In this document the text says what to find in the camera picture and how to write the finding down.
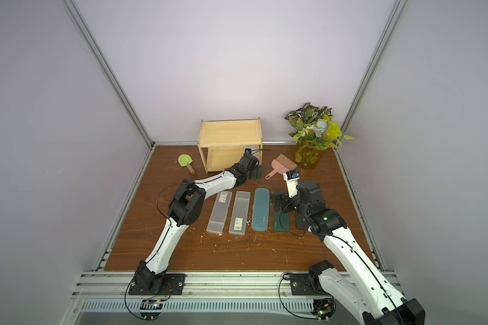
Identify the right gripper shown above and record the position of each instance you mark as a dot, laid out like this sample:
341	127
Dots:
282	204

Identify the dark green pencil case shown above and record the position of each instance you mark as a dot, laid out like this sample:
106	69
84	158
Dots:
281	219

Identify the clear pencil case with label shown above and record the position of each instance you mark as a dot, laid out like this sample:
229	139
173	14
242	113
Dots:
240	213

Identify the light teal pencil case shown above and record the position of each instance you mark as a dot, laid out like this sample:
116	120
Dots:
260	211

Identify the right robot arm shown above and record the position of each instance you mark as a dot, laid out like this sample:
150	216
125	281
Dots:
367	295

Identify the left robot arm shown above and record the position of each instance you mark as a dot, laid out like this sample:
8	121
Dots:
184	209

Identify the wooden two-tier shelf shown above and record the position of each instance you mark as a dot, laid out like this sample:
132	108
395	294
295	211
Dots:
221	143

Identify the potted plant in vase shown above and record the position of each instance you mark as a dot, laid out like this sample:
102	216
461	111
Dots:
314	132

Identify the right controller board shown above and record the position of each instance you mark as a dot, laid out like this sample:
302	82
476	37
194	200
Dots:
324	309

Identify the controller board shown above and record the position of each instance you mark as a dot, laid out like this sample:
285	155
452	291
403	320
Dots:
324	309
151	309

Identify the left controller board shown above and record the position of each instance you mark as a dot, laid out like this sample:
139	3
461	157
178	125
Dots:
151	309

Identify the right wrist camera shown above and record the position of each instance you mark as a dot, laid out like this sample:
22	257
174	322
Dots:
291	178

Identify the green trowel wooden handle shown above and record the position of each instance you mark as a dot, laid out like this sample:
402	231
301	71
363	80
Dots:
186	160

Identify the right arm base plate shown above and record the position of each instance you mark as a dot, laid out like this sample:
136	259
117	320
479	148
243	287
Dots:
300	284

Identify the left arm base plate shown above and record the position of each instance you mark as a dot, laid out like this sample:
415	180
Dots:
161	284

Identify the aluminium front rail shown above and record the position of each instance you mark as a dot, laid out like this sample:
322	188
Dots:
196	285

